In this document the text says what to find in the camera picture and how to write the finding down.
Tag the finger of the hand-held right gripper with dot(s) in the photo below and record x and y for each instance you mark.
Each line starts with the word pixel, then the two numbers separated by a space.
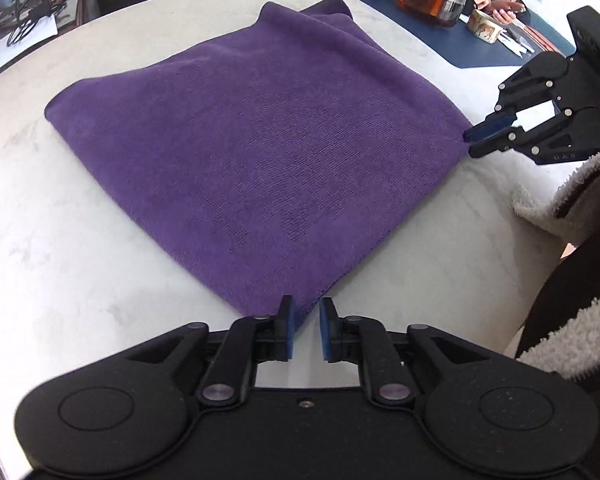
pixel 485 132
pixel 525 97

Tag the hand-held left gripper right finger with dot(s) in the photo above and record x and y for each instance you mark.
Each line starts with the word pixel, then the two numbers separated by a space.
pixel 325 330

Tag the patterned ceramic cup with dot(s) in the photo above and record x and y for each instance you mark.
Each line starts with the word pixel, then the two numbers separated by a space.
pixel 482 27

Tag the person's right forearm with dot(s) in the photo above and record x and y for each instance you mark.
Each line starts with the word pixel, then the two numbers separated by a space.
pixel 580 195

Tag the blue table mat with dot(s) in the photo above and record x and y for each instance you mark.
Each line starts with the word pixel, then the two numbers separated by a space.
pixel 460 45

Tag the purple towel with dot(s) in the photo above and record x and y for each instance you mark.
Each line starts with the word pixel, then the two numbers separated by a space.
pixel 260 160

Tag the white paper sheets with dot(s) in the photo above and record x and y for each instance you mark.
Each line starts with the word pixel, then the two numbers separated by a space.
pixel 517 42

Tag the dark wooden desk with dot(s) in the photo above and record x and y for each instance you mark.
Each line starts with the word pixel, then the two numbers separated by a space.
pixel 72 5

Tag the white paper sheet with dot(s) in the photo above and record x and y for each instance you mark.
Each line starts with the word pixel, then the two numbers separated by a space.
pixel 45 27

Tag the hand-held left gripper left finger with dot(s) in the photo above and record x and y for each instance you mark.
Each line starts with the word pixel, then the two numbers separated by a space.
pixel 290 327

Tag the fleece-lined jacket sleeve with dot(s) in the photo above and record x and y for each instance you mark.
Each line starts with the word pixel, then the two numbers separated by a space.
pixel 580 320

